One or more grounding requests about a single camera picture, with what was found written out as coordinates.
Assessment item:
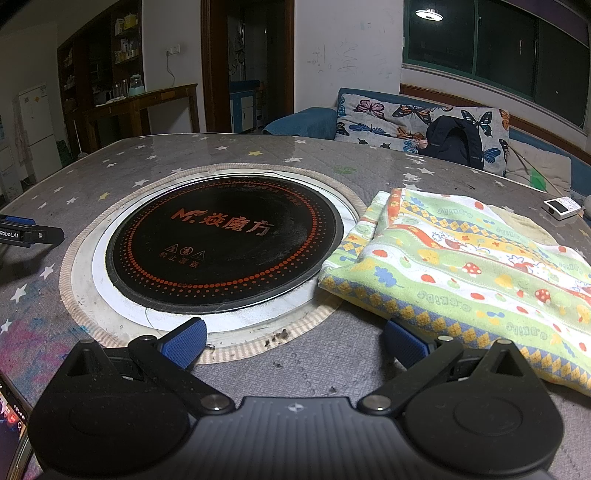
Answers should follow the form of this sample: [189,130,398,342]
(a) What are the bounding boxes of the dark wooden shelf cabinet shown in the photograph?
[58,0,144,153]

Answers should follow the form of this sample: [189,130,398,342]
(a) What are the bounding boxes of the boxes and bottles on shelf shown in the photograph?
[113,14,141,63]

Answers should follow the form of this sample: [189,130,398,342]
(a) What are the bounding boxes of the green framed window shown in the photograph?
[403,0,591,127]

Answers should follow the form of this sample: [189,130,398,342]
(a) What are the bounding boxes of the green patterned garment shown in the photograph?
[318,187,591,397]

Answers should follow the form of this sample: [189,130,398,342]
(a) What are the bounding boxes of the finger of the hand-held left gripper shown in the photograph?
[21,225,64,246]
[0,213,37,229]

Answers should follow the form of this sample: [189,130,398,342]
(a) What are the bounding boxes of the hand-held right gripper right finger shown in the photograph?
[355,319,533,418]

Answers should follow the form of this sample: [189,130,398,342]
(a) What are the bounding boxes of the grey star-print table cover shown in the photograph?
[0,133,591,480]

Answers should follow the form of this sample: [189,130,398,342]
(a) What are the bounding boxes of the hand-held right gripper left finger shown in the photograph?
[60,316,235,419]

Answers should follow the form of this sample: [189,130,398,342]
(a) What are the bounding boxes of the brown wooden door frame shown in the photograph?
[201,0,296,136]

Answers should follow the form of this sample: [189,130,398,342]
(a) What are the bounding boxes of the butterfly-patterned pillow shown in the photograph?
[335,95,511,176]

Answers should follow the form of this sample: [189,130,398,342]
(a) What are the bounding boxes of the white broom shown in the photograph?
[71,121,88,158]

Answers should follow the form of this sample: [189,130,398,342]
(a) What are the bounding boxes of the black round induction cooktop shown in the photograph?
[105,178,345,311]

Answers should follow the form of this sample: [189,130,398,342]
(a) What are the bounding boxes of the smartphone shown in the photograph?
[0,373,31,480]

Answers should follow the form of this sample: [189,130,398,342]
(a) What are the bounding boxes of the white refrigerator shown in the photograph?
[17,83,56,183]

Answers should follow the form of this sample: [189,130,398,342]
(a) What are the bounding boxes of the beige pillow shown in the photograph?
[505,138,573,195]

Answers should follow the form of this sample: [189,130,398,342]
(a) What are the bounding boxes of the black backpack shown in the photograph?
[425,115,485,171]

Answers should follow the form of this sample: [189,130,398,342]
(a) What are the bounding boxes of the small white device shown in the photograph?
[542,196,583,219]

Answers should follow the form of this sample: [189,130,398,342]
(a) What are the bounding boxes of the blue sofa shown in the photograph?
[263,88,591,199]

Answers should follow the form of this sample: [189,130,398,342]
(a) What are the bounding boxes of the blue and white cabinet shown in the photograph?
[229,79,260,132]

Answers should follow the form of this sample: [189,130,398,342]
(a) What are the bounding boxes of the brown wooden desk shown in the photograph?
[82,83,200,153]

